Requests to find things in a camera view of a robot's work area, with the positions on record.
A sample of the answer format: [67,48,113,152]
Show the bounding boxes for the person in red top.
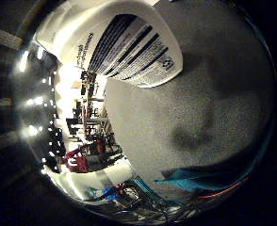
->
[63,146,90,174]

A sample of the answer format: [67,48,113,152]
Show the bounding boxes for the teal cloth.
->
[153,165,251,193]

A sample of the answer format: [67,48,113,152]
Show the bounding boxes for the red cable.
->
[197,178,250,200]

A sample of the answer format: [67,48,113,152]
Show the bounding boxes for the white spray bottle with label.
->
[34,0,184,89]

